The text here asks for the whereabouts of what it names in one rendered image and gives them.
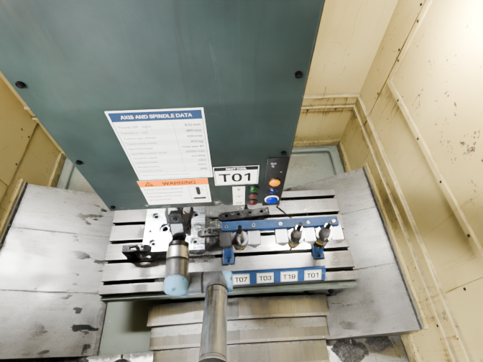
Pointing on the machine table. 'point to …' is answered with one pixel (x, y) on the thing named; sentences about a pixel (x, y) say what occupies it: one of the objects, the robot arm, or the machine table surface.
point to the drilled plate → (170, 233)
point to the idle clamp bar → (244, 215)
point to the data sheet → (164, 142)
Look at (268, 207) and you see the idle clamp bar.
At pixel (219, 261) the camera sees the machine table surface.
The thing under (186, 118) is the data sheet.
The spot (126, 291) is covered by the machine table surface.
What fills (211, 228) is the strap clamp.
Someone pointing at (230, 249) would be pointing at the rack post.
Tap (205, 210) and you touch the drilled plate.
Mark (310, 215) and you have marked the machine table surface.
